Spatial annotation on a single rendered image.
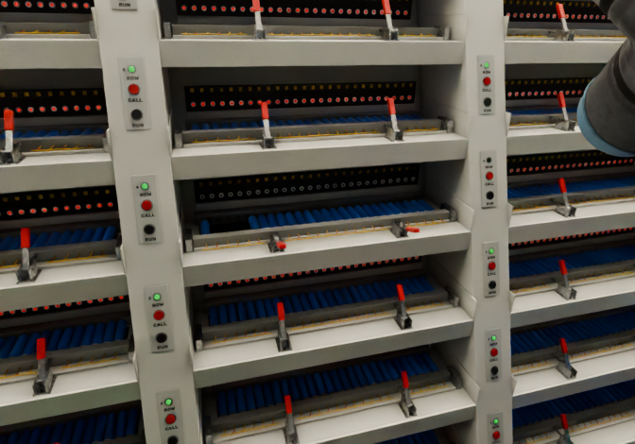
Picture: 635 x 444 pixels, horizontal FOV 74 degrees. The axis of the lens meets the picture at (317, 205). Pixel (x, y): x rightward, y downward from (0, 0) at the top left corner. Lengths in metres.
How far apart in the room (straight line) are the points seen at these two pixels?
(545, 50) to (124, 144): 0.90
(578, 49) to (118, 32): 0.96
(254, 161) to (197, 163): 0.10
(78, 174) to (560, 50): 1.02
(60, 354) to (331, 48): 0.77
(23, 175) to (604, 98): 0.82
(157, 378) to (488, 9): 0.99
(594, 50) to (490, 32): 0.28
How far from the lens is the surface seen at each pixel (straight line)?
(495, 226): 1.02
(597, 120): 0.51
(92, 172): 0.83
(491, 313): 1.06
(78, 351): 0.96
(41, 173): 0.85
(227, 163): 0.81
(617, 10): 0.42
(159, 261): 0.82
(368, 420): 1.04
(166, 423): 0.93
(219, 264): 0.82
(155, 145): 0.81
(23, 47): 0.88
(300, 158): 0.83
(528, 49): 1.10
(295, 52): 0.86
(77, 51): 0.86
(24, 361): 0.99
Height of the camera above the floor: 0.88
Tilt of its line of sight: 6 degrees down
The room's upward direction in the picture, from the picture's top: 4 degrees counter-clockwise
